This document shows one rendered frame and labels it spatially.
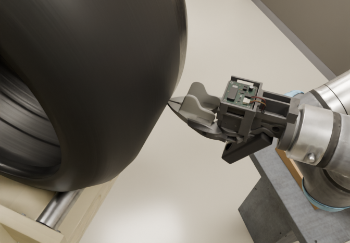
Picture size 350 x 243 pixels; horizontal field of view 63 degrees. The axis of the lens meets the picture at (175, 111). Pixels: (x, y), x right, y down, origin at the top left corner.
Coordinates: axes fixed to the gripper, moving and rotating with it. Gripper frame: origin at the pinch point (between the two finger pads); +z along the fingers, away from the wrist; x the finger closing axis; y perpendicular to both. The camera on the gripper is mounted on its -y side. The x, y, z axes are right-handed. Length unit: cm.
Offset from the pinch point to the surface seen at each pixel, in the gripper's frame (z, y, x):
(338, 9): -59, -69, -218
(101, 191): 14.6, -26.0, 8.9
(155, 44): 0.7, 16.3, 5.8
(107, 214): 41, -108, -15
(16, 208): 31.8, -28.1, 19.0
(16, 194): 34.2, -27.8, 16.3
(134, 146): 1.1, 3.8, 13.4
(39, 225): 17.0, -15.3, 23.3
